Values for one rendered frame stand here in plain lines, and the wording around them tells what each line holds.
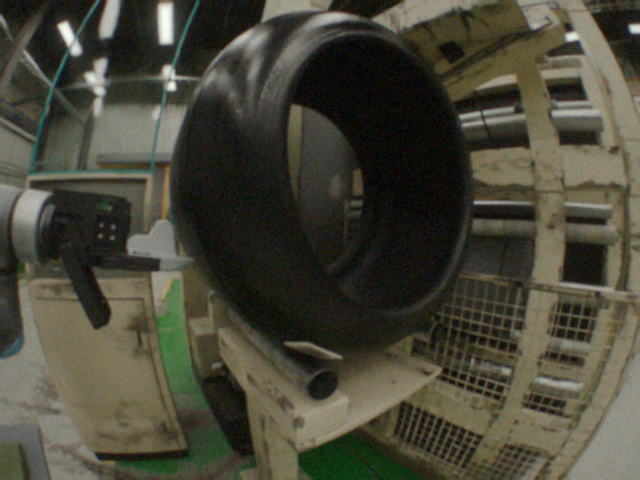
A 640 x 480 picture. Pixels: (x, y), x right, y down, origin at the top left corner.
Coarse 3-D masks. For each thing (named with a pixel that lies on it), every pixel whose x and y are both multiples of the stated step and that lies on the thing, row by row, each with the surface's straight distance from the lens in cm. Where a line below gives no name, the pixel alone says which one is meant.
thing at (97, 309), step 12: (72, 240) 35; (60, 252) 35; (72, 252) 35; (72, 264) 35; (72, 276) 35; (84, 276) 35; (84, 288) 35; (96, 288) 37; (84, 300) 35; (96, 300) 35; (96, 312) 35; (108, 312) 37; (96, 324) 36
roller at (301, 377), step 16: (240, 320) 54; (256, 336) 47; (272, 352) 42; (288, 352) 40; (288, 368) 38; (304, 368) 36; (320, 368) 35; (304, 384) 35; (320, 384) 34; (336, 384) 36
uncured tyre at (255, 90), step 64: (256, 64) 29; (320, 64) 64; (384, 64) 62; (192, 128) 28; (256, 128) 25; (384, 128) 75; (448, 128) 58; (192, 192) 26; (256, 192) 24; (384, 192) 77; (448, 192) 68; (192, 256) 35; (256, 256) 24; (384, 256) 72; (448, 256) 53; (256, 320) 30; (320, 320) 29; (384, 320) 36
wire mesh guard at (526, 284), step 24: (528, 288) 66; (552, 288) 65; (576, 288) 65; (504, 312) 69; (552, 312) 67; (624, 336) 71; (456, 360) 78; (504, 360) 73; (456, 384) 81; (504, 384) 76; (480, 432) 86; (504, 432) 84; (576, 432) 82; (408, 456) 107; (504, 456) 90; (528, 456) 88; (576, 456) 88
